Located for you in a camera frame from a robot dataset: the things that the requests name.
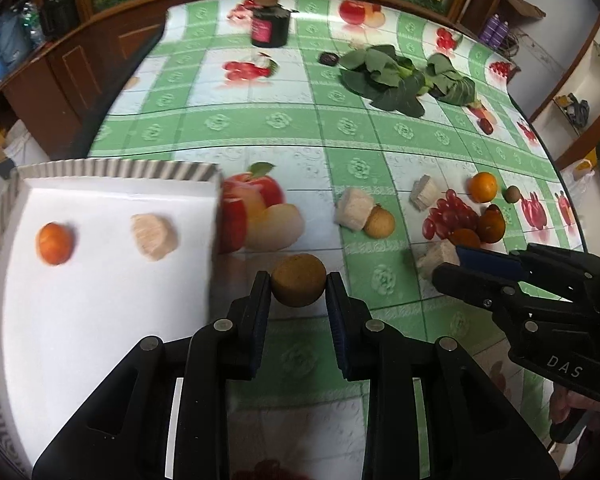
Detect brown round fruit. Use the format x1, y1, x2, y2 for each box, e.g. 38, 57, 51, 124
271, 254, 326, 308
363, 205, 396, 240

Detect white foam-wrapped chunk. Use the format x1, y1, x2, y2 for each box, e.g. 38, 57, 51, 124
131, 214, 178, 261

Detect purple bottles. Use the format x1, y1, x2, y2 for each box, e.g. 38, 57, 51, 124
479, 14, 509, 50

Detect small dark object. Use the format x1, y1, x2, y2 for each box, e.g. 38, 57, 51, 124
318, 52, 339, 66

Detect large orange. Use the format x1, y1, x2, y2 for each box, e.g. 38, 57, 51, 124
36, 222, 74, 266

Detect dark jar with cork lid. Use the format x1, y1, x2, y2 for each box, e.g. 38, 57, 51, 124
250, 0, 291, 49

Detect small brown kiwi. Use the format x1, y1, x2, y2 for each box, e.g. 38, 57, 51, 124
503, 185, 521, 204

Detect white foam chunk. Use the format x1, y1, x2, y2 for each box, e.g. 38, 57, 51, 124
416, 240, 460, 281

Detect person's right hand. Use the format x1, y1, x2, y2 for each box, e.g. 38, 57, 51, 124
550, 385, 600, 431

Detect pale foam chunk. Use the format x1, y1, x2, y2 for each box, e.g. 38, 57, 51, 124
335, 188, 375, 232

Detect green leafy vegetable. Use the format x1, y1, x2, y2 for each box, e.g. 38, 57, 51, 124
425, 53, 477, 106
338, 44, 429, 118

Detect white striped-rim tray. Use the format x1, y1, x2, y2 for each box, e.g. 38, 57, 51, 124
0, 158, 222, 474

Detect beige foam chunk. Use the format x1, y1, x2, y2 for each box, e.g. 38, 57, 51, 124
410, 174, 441, 211

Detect brown wooden cabinet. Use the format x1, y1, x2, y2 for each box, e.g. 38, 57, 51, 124
1, 0, 171, 159

